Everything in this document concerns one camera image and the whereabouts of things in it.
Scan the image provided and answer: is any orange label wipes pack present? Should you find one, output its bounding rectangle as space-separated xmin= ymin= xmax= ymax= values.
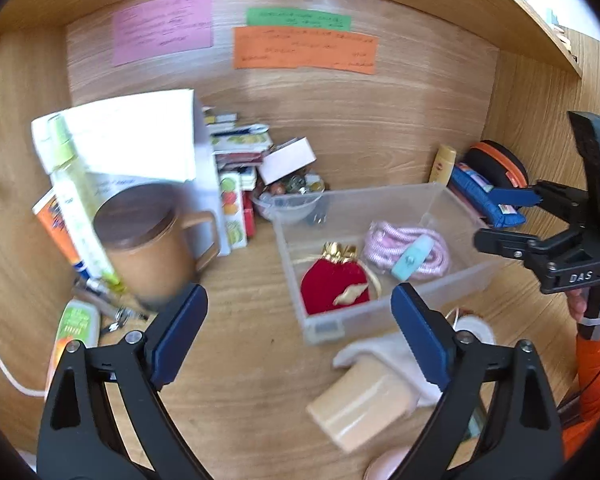
xmin=45 ymin=299 xmax=100 ymax=390

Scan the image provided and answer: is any clear plastic storage bin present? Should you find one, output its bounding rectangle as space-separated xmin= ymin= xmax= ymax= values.
xmin=272 ymin=183 xmax=500 ymax=344

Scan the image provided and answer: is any stack of booklets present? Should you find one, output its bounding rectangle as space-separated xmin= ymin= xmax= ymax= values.
xmin=202 ymin=106 xmax=274 ymax=169

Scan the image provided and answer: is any pink paper note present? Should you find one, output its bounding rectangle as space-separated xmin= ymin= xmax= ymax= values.
xmin=111 ymin=0 xmax=213 ymax=66

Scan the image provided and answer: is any black orange round case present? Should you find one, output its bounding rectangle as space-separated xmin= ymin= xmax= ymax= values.
xmin=462 ymin=140 xmax=529 ymax=188

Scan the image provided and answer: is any fruit pattern box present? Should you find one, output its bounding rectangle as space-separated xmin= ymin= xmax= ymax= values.
xmin=220 ymin=171 xmax=248 ymax=249

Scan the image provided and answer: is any beige plastic jar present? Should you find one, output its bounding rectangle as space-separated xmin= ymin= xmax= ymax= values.
xmin=306 ymin=356 xmax=419 ymax=453

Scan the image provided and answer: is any white paper sheet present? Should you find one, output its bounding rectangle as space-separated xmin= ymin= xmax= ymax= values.
xmin=30 ymin=88 xmax=199 ymax=187

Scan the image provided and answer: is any white charging cable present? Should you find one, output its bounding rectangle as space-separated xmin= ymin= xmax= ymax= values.
xmin=0 ymin=327 xmax=46 ymax=399

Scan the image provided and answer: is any pink round compact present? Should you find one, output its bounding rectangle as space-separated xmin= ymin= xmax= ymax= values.
xmin=363 ymin=446 xmax=411 ymax=480

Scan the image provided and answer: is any orange snack box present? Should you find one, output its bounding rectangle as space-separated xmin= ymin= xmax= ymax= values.
xmin=32 ymin=190 xmax=90 ymax=280

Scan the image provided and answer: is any white cloth pouch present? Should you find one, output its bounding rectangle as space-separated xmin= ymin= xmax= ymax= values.
xmin=332 ymin=333 xmax=442 ymax=408

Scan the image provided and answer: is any small white box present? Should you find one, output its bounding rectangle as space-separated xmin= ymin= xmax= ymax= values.
xmin=258 ymin=138 xmax=316 ymax=185

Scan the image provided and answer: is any green paper note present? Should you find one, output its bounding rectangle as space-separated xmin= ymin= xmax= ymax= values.
xmin=246 ymin=6 xmax=351 ymax=32

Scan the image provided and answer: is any green white tube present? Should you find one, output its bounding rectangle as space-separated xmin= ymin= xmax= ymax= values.
xmin=44 ymin=114 xmax=124 ymax=292

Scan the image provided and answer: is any red velvet gift pouch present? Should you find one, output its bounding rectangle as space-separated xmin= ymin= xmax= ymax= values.
xmin=300 ymin=242 xmax=372 ymax=316

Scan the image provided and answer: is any orange paper note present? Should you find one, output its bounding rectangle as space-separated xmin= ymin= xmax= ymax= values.
xmin=233 ymin=26 xmax=378 ymax=75

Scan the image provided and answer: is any pink white rope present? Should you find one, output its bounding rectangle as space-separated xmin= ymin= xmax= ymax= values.
xmin=362 ymin=220 xmax=452 ymax=282

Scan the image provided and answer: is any glass bowl of trinkets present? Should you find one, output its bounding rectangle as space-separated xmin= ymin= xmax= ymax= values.
xmin=251 ymin=172 xmax=327 ymax=223

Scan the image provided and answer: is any brown ceramic mug with lid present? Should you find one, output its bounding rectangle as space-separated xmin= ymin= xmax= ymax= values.
xmin=93 ymin=183 xmax=220 ymax=312

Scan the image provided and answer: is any right hand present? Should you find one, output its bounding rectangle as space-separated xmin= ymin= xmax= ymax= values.
xmin=566 ymin=289 xmax=588 ymax=323

